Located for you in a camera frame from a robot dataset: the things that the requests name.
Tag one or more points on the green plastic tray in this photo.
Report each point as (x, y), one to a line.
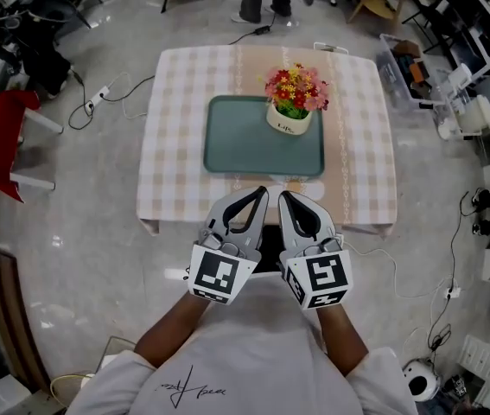
(244, 145)

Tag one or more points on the person's white shirt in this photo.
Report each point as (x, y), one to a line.
(244, 361)

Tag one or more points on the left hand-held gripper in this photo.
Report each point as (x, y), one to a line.
(214, 272)

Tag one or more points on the person's right forearm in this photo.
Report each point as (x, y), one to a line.
(341, 340)

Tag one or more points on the white round robot head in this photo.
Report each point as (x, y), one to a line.
(419, 381)

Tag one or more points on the person's black trousers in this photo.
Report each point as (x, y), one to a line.
(270, 249)

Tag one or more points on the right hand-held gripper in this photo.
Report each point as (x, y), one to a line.
(324, 272)

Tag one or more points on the brown wooden board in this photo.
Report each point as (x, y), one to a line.
(11, 318)

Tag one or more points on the person's left forearm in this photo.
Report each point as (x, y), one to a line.
(169, 331)

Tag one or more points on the clear plastic storage bin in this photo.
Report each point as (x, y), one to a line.
(404, 72)

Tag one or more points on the flower pot with colourful flowers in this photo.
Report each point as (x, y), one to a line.
(290, 123)

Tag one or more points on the small white power strip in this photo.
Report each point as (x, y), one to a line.
(452, 293)

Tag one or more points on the black power adapter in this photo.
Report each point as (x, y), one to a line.
(262, 29)

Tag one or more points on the pink checked tablecloth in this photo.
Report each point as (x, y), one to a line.
(175, 154)

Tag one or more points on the white slatted panel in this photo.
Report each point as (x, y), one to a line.
(482, 357)

